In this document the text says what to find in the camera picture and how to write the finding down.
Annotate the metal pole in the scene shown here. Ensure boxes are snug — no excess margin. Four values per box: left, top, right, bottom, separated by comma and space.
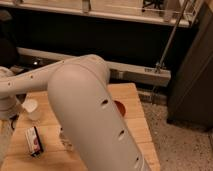
155, 0, 189, 73

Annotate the dark cabinet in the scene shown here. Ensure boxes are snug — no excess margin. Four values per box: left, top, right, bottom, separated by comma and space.
167, 0, 213, 129

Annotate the clear plastic bottle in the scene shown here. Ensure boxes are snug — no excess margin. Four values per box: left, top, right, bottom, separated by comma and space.
59, 128, 74, 152

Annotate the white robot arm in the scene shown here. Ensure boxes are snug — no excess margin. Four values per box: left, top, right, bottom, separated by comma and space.
0, 54, 151, 171

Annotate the white paper cup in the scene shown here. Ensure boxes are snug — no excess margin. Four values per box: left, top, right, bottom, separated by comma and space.
22, 99, 41, 121

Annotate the orange bowl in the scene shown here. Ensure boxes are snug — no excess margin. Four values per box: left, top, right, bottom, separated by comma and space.
114, 101, 126, 117

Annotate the black office chair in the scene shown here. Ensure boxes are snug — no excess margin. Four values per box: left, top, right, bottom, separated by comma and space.
0, 10, 20, 68

